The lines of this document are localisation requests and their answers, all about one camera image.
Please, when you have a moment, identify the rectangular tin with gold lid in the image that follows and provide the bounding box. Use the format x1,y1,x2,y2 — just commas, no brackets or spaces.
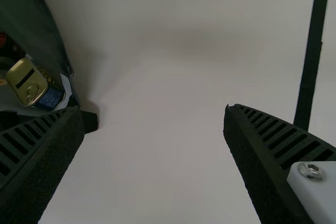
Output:
6,57,66,110

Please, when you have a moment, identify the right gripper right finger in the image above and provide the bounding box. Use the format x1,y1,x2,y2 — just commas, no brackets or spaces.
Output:
223,103,336,224

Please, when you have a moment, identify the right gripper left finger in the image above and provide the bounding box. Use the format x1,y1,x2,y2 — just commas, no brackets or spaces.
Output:
0,105,86,224

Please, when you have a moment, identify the dark grey bag with straps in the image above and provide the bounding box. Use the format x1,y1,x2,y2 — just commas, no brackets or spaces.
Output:
0,0,99,134

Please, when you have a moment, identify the black strip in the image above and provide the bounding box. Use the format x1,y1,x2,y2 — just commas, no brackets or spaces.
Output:
292,0,332,132

